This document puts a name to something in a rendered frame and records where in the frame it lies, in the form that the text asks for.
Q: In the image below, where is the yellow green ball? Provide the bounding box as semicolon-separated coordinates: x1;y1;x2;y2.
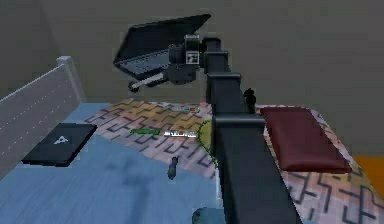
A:
197;119;219;169

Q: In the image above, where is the grey blue round object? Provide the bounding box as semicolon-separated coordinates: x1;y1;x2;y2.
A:
191;206;225;224

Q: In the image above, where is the dark red pillow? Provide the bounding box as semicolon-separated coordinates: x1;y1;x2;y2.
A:
259;105;354;174

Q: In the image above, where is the closed black laptop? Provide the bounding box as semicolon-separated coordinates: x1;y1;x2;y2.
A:
20;122;98;168

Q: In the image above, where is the green pen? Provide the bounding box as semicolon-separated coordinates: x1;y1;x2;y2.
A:
129;128;162;136

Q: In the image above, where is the patterned pink blanket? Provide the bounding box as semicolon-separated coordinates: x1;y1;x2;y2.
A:
84;98;384;224

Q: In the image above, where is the small black figurine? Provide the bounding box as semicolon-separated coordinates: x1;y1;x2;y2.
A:
243;87;258;115

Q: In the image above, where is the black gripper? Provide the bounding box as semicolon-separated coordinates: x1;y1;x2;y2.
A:
127;42;202;93

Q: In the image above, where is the bed with blue sheet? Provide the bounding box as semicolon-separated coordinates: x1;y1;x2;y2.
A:
0;54;384;224

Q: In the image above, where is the black laptop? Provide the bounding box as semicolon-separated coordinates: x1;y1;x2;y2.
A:
112;13;213;82
20;122;98;168

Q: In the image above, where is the small dark grey object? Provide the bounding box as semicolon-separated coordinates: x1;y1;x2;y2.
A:
167;155;180;181

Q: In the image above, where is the white pen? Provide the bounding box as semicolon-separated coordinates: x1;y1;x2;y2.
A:
163;130;198;138

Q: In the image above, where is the small white remote control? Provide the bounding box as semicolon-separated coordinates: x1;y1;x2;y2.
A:
172;104;202;113

